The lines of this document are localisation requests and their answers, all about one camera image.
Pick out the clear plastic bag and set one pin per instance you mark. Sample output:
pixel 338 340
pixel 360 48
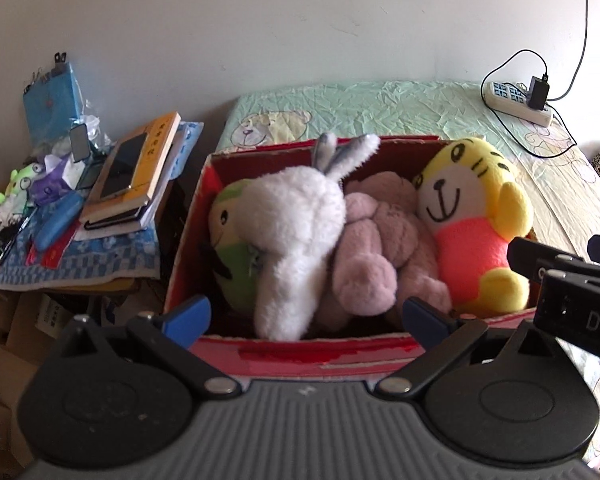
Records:
pixel 92 132

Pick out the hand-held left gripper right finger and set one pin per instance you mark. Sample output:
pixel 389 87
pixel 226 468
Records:
pixel 422 317

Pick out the blue booklet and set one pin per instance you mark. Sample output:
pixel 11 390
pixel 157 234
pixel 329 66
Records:
pixel 187 142

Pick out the black charger adapter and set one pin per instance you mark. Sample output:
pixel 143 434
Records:
pixel 538 92

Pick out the blue bag with clips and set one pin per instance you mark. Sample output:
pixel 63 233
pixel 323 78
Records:
pixel 50 100

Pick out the red cardboard box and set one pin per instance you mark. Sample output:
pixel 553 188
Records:
pixel 305 357

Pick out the yellow tiger plush toy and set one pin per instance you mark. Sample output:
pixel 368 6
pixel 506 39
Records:
pixel 470 250

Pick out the red card packet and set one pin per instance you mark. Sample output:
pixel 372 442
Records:
pixel 55 252

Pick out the purple plush bear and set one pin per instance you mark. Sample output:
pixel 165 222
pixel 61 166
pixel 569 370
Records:
pixel 380 230

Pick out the purple toy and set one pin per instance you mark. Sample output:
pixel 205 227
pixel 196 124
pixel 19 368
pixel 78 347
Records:
pixel 55 185

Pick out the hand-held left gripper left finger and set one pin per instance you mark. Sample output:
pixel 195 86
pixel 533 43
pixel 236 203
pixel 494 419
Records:
pixel 187 312

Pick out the blue pencil case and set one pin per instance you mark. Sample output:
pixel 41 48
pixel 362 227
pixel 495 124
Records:
pixel 57 220

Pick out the small green frog toy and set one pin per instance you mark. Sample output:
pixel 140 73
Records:
pixel 22 180

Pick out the white power strip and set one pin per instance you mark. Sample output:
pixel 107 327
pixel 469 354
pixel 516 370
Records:
pixel 500 96

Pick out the green plush toy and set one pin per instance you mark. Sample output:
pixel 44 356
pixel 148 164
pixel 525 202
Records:
pixel 237 265

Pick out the black flat smartphone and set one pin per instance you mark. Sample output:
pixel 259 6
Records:
pixel 125 165

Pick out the yellow book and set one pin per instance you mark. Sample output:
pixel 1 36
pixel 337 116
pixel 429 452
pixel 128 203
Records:
pixel 155 160

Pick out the brown cardboard box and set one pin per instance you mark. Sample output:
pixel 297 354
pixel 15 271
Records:
pixel 2 390
pixel 55 320

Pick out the dark notebook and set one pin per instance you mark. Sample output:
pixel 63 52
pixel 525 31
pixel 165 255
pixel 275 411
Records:
pixel 115 220

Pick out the blue checkered towel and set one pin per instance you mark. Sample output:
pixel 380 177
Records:
pixel 110 255

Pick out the upright smartphone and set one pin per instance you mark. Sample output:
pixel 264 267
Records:
pixel 80 142

